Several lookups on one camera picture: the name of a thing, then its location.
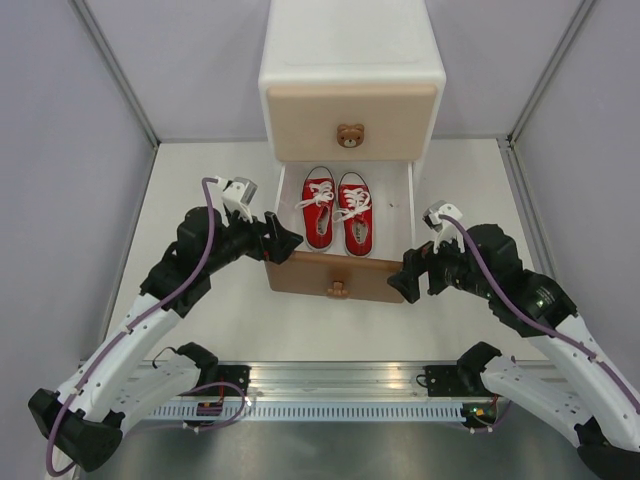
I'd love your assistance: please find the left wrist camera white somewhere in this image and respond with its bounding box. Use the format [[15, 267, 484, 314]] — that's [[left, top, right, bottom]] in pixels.
[[213, 176, 258, 223]]

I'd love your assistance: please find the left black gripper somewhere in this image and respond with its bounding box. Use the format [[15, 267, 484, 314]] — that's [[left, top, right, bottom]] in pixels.
[[203, 205, 303, 274]]

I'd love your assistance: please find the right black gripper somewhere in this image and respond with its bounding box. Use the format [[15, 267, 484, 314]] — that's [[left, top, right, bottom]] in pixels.
[[387, 223, 496, 302]]

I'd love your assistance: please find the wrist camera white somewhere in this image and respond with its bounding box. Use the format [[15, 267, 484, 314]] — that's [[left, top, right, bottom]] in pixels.
[[423, 201, 465, 254], [213, 176, 258, 223]]

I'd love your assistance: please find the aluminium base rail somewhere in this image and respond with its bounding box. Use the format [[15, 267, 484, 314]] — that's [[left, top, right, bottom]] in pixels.
[[218, 360, 495, 405]]

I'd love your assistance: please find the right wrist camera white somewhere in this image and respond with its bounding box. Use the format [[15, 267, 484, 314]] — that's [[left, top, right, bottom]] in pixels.
[[423, 201, 465, 254]]

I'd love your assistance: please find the brown bear knob top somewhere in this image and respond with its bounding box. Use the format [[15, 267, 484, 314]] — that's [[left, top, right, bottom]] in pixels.
[[336, 124, 365, 149]]

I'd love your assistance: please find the white shoe cabinet body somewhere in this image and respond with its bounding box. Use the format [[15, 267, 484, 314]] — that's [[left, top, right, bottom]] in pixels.
[[258, 1, 446, 161]]

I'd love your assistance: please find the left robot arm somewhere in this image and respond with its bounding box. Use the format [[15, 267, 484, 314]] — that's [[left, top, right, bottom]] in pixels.
[[28, 207, 303, 477]]

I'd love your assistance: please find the bear knob bottom drawer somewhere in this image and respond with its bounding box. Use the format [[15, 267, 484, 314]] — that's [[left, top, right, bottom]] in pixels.
[[326, 281, 350, 299]]

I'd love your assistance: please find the white slotted cable duct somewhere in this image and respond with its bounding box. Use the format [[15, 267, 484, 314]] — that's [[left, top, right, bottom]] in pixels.
[[148, 401, 465, 423]]

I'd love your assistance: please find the beige top drawer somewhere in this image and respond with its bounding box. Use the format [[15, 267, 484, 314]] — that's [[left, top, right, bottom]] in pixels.
[[266, 84, 437, 162]]

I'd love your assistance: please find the left aluminium frame post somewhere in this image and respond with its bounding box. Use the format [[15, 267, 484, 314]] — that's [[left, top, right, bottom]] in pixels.
[[68, 0, 161, 152]]

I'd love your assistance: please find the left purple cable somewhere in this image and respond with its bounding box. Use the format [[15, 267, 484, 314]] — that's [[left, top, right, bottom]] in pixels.
[[44, 175, 251, 476]]

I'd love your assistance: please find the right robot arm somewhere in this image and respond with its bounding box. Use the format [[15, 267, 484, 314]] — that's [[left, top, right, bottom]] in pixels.
[[387, 224, 639, 479]]

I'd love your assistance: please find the aluminium frame post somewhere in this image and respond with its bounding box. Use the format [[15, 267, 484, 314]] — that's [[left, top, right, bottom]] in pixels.
[[68, 0, 161, 152], [497, 0, 600, 276]]

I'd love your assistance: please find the red sneaker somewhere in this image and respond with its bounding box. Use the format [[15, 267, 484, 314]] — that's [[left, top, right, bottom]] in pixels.
[[333, 171, 374, 257], [295, 166, 336, 252]]

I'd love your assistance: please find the right aluminium frame post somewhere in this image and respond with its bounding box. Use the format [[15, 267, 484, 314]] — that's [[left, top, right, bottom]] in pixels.
[[497, 0, 600, 276]]

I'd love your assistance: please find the brown bottom drawer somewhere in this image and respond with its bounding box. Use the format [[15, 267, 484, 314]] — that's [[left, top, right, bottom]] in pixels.
[[266, 162, 415, 304]]

